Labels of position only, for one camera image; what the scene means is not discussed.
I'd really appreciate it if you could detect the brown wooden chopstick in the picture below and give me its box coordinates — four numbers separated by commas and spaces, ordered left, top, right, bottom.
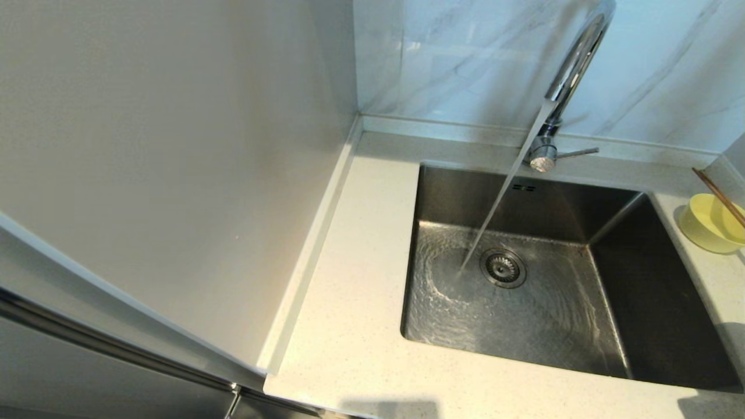
691, 168, 745, 229

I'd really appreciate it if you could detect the stainless steel sink basin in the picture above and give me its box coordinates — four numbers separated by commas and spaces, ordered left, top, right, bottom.
400, 163, 744, 392

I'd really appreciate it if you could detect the running water stream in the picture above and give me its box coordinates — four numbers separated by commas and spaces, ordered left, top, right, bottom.
457, 100, 558, 279

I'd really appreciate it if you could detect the round metal drain strainer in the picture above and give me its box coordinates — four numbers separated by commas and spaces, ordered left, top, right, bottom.
480, 248, 528, 289

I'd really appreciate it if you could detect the chrome gooseneck faucet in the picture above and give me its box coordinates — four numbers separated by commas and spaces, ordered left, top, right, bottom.
523, 0, 616, 173

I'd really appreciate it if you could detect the dark metal cabinet trim bar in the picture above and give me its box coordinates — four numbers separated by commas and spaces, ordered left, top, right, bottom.
0, 285, 324, 417

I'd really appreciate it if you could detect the tall grey cabinet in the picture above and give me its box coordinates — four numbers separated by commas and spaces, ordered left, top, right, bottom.
0, 0, 361, 419

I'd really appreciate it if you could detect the yellow plastic bowl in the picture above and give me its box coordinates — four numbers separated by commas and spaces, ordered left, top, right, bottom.
678, 193, 745, 255

